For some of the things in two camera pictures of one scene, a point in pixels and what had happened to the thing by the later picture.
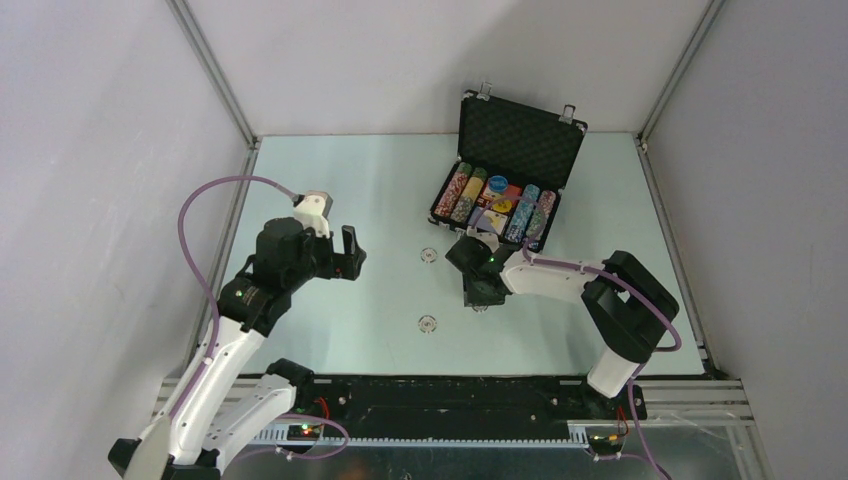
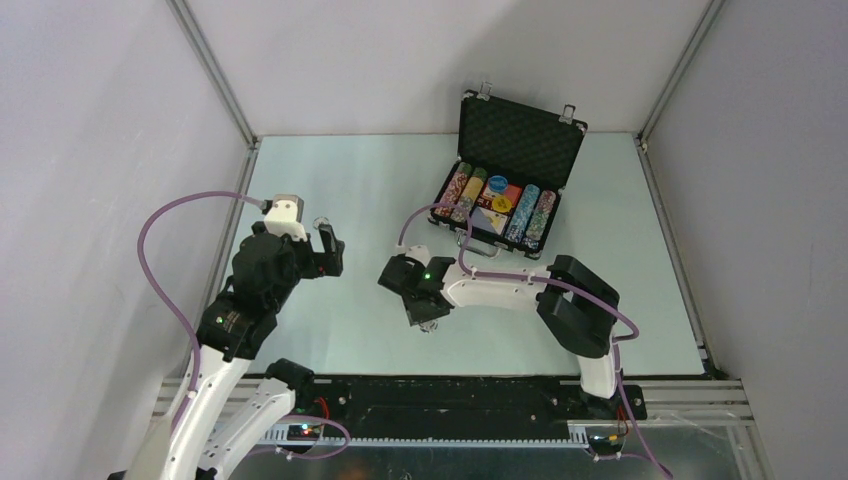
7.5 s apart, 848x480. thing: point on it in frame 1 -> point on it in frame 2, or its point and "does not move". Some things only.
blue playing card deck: x=490 y=220 does not move
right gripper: x=471 y=297 -> x=417 y=316
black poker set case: x=513 y=165 does not move
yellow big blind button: x=502 y=206 does not move
